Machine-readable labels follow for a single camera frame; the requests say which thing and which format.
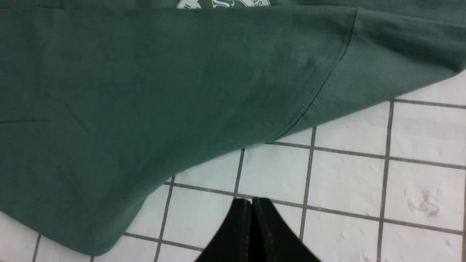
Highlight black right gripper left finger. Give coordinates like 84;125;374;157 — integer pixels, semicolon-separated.
196;199;252;262

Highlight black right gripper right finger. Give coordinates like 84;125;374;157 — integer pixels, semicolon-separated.
250;198;319;262

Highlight green long-sleeve top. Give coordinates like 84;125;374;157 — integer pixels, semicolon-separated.
0;0;465;256

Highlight white grid-pattern table cloth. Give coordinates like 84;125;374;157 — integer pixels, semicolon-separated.
0;72;466;262

